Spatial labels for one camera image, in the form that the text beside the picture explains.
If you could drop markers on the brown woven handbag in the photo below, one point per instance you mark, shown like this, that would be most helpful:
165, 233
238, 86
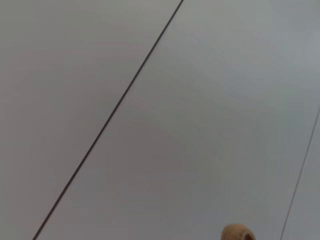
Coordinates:
232, 232

